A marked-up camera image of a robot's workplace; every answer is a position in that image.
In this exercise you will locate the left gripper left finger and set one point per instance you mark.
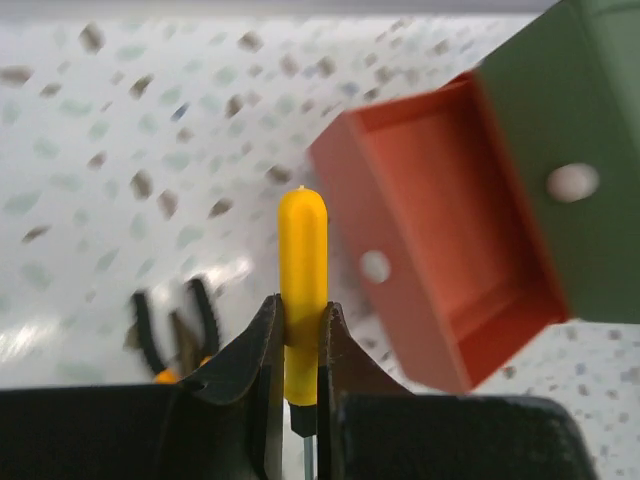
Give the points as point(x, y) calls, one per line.
point(224, 421)

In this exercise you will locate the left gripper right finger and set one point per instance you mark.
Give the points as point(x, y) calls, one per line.
point(372, 427)

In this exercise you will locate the orange black pliers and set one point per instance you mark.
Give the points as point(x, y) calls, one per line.
point(192, 350)

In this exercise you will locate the yellow handled screwdriver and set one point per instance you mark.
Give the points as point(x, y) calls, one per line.
point(303, 276)

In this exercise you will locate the orange drawer box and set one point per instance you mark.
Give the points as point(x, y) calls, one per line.
point(432, 214)

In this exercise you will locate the green drawer box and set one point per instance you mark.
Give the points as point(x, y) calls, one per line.
point(565, 92)

